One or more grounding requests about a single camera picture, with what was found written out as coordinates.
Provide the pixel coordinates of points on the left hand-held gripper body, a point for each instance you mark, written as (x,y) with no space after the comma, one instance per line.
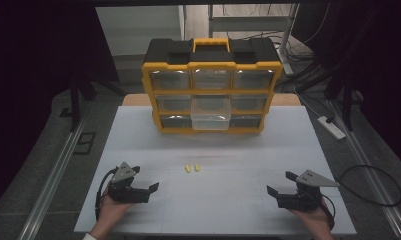
(125,195)

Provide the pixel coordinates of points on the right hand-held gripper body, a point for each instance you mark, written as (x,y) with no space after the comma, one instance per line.
(301,200)

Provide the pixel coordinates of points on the person's left hand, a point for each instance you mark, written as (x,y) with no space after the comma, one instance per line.
(110,210)

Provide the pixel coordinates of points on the person's right hand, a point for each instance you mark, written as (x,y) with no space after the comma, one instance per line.
(313,219)

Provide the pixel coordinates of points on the small yellow plastic piece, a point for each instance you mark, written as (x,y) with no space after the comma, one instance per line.
(187,168)
(197,167)

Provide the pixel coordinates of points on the white table mat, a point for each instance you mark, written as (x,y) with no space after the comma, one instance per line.
(221,200)

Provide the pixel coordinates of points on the white power strip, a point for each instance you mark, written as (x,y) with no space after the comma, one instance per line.
(331,127)

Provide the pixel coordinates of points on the black plug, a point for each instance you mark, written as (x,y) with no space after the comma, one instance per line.
(330,118)

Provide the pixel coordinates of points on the wooden table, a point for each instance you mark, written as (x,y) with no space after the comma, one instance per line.
(136,99)

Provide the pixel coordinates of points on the clear plastic drawer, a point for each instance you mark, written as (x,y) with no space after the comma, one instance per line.
(210,116)

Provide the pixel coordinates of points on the black stand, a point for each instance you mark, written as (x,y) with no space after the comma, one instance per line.
(75,100)
(347,100)

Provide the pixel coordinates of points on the yellow and black organizer cabinet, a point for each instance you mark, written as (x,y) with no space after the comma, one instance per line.
(174,55)

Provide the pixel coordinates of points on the white metal desk leg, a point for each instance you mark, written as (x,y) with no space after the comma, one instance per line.
(288,40)

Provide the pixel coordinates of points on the dark curtain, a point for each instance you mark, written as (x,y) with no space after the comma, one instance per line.
(28,83)
(381,66)

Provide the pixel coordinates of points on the metal floor rail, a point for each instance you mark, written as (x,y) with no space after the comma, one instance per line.
(368,173)
(54,173)

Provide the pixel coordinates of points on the metal desk frame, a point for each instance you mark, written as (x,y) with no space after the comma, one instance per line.
(248,23)

